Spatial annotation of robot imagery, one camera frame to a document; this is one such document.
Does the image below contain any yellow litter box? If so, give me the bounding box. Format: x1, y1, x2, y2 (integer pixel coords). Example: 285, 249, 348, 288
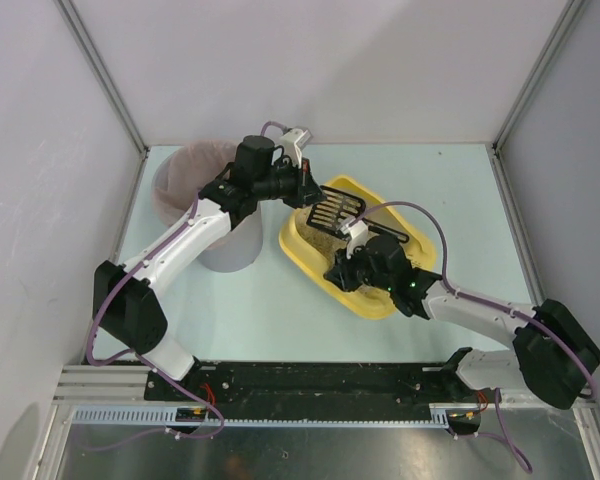
279, 175, 440, 320

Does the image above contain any black slotted litter scoop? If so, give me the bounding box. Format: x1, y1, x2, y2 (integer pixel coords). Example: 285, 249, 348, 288
305, 185, 411, 246

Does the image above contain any grey trash bin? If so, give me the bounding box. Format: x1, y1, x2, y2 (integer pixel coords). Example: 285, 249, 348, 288
152, 144, 266, 274

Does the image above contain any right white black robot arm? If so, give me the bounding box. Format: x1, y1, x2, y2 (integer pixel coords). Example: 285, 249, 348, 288
324, 235, 600, 410

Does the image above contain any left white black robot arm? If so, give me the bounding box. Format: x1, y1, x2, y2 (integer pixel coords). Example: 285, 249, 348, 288
92, 127, 326, 380

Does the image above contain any beige cat litter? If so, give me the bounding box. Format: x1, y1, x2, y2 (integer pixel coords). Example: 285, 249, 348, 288
296, 221, 346, 262

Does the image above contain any pink plastic bin liner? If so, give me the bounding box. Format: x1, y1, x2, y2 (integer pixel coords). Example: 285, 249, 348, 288
151, 140, 237, 227

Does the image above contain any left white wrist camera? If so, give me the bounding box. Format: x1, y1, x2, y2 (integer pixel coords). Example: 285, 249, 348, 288
278, 127, 313, 168

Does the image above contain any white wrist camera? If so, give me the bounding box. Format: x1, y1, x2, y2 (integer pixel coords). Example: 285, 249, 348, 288
278, 127, 313, 168
338, 217, 369, 259

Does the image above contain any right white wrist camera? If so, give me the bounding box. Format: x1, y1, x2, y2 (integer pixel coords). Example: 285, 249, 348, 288
338, 217, 369, 259

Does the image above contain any grey slotted cable duct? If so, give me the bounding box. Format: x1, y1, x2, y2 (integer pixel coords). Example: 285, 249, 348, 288
72, 403, 474, 427

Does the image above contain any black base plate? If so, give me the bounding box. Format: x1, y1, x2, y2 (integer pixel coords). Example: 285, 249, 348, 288
144, 361, 479, 423

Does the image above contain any left aluminium frame post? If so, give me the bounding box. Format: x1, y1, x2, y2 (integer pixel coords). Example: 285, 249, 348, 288
53, 0, 148, 155

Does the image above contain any aluminium frame post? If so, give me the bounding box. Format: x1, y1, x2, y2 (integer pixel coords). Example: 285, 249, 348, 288
53, 0, 148, 155
492, 0, 590, 151

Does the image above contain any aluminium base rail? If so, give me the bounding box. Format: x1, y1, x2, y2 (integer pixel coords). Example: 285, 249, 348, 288
53, 365, 149, 405

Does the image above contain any right aluminium frame post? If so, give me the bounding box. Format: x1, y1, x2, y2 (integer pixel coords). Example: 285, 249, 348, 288
492, 0, 590, 151

